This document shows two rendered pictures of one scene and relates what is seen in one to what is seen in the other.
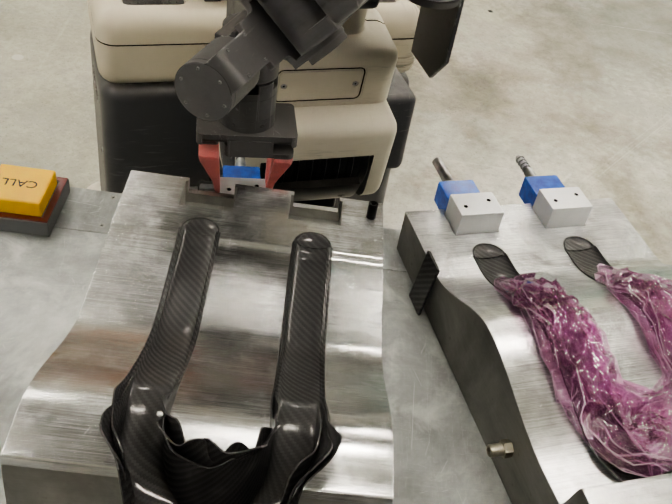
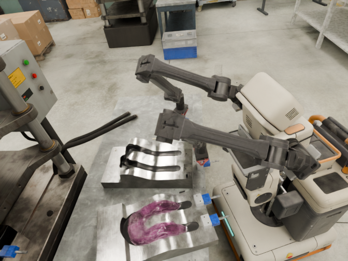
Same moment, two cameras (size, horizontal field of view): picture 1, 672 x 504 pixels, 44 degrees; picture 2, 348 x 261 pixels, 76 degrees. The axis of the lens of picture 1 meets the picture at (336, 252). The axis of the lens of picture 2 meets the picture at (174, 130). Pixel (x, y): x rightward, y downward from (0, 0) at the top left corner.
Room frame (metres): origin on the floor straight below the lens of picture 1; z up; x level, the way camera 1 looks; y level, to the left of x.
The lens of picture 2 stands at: (0.77, -0.68, 1.86)
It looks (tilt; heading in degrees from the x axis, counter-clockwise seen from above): 44 degrees down; 103
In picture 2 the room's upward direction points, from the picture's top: 8 degrees counter-clockwise
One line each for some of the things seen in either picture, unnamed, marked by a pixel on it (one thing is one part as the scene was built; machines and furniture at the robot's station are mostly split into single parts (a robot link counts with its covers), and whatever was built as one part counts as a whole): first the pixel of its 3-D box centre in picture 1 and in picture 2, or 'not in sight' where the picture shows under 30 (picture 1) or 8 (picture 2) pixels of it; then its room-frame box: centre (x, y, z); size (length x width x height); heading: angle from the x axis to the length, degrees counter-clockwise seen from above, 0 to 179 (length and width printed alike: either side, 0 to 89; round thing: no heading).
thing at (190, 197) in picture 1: (208, 208); (188, 154); (0.65, 0.14, 0.87); 0.05 x 0.05 x 0.04; 4
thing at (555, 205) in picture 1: (540, 190); (216, 219); (0.81, -0.22, 0.86); 0.13 x 0.05 x 0.05; 21
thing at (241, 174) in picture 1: (240, 180); (207, 162); (0.76, 0.12, 0.83); 0.13 x 0.05 x 0.05; 12
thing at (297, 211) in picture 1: (314, 221); (188, 170); (0.66, 0.03, 0.87); 0.05 x 0.05 x 0.04; 4
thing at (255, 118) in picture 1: (247, 102); (201, 147); (0.72, 0.11, 0.96); 0.10 x 0.07 x 0.07; 103
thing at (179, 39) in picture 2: not in sight; (179, 39); (0.18, 3.27, 0.28); 0.61 x 0.41 x 0.15; 4
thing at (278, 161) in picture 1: (256, 160); (201, 158); (0.72, 0.10, 0.88); 0.07 x 0.07 x 0.09; 13
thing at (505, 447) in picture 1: (499, 449); not in sight; (0.44, -0.17, 0.84); 0.02 x 0.01 x 0.02; 111
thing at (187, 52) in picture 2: not in sight; (180, 48); (0.18, 3.27, 0.11); 0.61 x 0.41 x 0.22; 4
